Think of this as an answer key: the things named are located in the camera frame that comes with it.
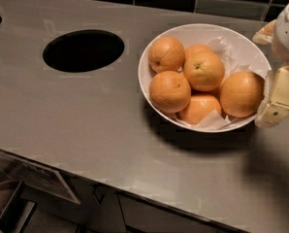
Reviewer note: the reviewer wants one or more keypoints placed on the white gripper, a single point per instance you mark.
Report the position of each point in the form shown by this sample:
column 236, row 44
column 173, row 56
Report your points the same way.
column 287, row 33

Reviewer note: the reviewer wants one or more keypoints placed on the orange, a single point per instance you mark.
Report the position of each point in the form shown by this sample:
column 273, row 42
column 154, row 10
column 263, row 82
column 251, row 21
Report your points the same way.
column 166, row 54
column 241, row 94
column 169, row 92
column 196, row 49
column 204, row 70
column 200, row 106

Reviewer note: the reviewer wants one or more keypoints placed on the white ceramic bowl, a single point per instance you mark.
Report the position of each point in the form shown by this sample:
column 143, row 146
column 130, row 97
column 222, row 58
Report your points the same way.
column 188, row 34

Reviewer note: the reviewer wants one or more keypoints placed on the white tissue paper lining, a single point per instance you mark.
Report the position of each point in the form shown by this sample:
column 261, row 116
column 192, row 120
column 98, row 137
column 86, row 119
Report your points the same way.
column 237, row 55

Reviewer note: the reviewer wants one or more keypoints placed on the orange front bottom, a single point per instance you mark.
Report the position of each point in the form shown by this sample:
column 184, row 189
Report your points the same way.
column 200, row 106

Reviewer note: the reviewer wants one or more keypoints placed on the dark cabinet drawer front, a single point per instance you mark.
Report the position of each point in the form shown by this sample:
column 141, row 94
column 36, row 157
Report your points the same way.
column 142, row 217

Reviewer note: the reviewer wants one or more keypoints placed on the grey framed panel below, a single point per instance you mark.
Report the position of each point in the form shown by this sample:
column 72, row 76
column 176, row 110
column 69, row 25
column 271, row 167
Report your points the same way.
column 37, row 176

